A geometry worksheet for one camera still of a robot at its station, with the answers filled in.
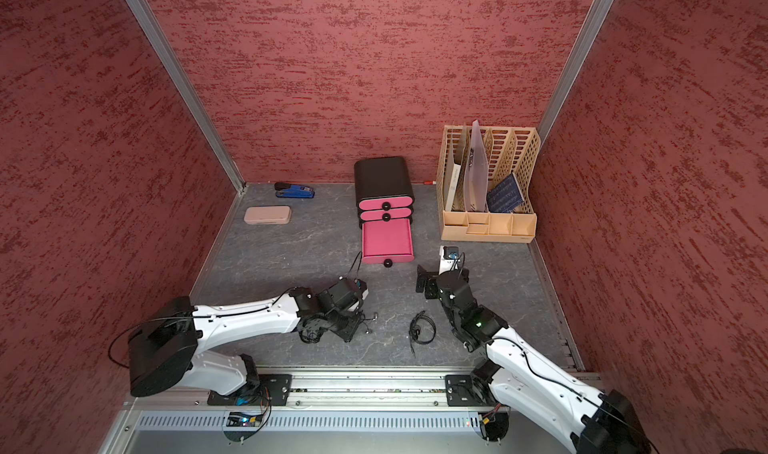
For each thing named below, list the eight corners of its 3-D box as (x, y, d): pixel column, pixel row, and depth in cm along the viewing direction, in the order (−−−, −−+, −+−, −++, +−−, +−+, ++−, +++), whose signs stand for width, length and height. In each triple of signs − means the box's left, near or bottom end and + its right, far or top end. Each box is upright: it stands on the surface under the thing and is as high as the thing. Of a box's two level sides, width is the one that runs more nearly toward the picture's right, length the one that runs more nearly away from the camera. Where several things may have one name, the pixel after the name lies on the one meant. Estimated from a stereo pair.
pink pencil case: (245, 224, 111) (242, 219, 109) (250, 211, 115) (248, 206, 113) (289, 224, 111) (286, 220, 109) (292, 211, 115) (291, 206, 113)
